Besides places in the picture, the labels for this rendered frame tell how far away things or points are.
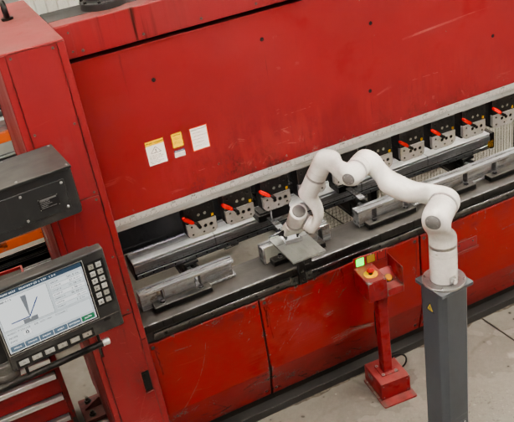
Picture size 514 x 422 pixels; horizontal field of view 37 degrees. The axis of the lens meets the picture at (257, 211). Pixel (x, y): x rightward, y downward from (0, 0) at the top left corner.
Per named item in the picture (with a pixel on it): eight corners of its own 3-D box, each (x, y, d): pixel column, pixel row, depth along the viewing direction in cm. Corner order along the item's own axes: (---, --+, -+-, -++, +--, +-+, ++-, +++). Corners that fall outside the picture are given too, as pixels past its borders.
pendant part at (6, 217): (3, 407, 289) (-78, 216, 247) (-11, 373, 308) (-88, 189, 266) (125, 350, 308) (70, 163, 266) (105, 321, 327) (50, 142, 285)
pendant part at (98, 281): (13, 373, 283) (-18, 295, 265) (6, 357, 292) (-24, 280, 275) (125, 323, 300) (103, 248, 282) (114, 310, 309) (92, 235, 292)
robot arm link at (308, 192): (341, 183, 341) (318, 229, 361) (310, 166, 343) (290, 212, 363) (335, 193, 334) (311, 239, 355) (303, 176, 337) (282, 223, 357)
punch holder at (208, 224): (189, 239, 361) (182, 210, 353) (183, 233, 368) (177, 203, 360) (218, 229, 366) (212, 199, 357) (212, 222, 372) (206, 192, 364)
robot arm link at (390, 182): (445, 231, 315) (457, 212, 327) (456, 210, 307) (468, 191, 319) (339, 177, 327) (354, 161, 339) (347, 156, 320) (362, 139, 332)
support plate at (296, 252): (293, 265, 363) (293, 263, 363) (269, 241, 385) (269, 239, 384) (326, 251, 369) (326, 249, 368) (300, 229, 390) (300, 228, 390)
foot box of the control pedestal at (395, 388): (385, 409, 408) (383, 393, 402) (363, 381, 429) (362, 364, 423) (418, 396, 413) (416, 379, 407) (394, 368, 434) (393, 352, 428)
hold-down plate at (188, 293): (156, 313, 365) (155, 309, 363) (152, 308, 369) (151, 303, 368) (213, 291, 374) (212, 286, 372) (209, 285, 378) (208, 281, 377)
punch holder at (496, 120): (492, 129, 416) (492, 100, 408) (482, 124, 423) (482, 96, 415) (514, 120, 421) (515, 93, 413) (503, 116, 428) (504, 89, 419)
